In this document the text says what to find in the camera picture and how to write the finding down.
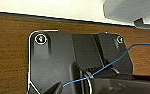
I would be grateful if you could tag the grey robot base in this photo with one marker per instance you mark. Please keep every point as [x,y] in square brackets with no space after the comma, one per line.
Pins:
[57,56]

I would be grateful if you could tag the grey plastic bin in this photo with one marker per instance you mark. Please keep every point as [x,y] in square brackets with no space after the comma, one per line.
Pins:
[131,11]

